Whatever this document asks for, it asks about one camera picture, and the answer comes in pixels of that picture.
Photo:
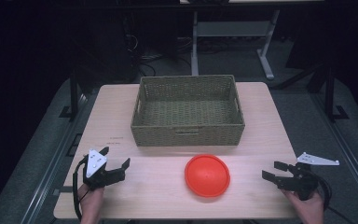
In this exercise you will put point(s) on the person's right hand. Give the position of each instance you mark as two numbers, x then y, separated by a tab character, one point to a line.
309	210

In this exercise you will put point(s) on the black metal stand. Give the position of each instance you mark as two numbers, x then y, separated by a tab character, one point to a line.
73	93
330	93

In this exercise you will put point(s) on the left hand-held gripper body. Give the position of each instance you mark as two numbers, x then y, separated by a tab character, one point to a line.
94	163

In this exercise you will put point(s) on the white metal desk frame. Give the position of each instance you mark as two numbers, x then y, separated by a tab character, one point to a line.
230	29

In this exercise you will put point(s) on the green woven basket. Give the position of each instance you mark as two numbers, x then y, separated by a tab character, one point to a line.
187	112

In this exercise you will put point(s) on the aluminium floor rail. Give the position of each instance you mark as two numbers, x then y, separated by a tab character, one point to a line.
345	149
59	155

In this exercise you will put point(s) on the orange plastic bowl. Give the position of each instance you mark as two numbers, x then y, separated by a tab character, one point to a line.
207	175

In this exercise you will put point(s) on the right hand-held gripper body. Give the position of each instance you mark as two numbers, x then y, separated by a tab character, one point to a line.
301	183

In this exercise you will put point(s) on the person's left hand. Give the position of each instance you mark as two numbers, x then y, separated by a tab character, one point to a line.
90	202

